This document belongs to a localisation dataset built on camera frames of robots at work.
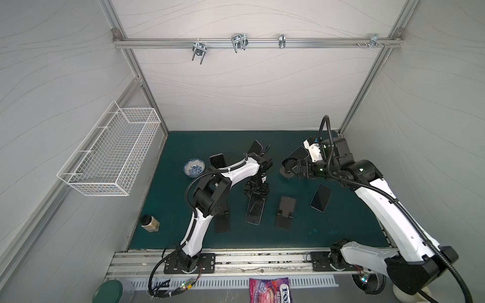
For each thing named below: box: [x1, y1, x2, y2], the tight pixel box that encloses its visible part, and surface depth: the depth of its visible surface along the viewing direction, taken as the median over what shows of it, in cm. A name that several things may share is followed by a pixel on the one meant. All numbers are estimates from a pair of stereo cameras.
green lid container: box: [92, 279, 124, 303], surface depth 60 cm
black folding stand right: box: [274, 195, 297, 231], surface depth 82 cm
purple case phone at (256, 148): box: [248, 139, 264, 155], surface depth 95 cm
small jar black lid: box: [140, 214, 161, 233], surface depth 78 cm
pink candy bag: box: [248, 277, 293, 303], surface depth 67 cm
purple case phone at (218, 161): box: [209, 153, 227, 169], surface depth 88 cm
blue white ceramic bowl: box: [183, 157, 206, 179], surface depth 103 cm
